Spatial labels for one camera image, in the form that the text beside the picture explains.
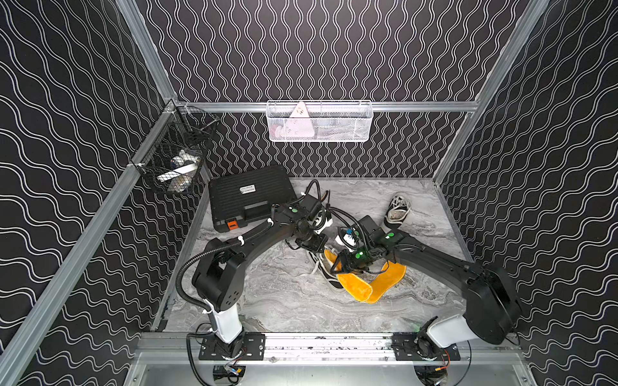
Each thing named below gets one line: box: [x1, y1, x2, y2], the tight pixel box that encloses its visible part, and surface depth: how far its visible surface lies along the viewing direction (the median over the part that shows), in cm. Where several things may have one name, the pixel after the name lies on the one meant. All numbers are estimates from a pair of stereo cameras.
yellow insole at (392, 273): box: [366, 260, 407, 304], surface depth 89 cm
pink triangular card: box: [284, 101, 316, 139], surface depth 91 cm
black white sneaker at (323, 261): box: [308, 246, 345, 292], surface depth 85 cm
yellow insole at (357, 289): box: [324, 248, 373, 302], surface depth 75 cm
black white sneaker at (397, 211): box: [383, 194, 412, 230], surface depth 102 cm
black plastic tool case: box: [209, 164, 297, 233], surface depth 109 cm
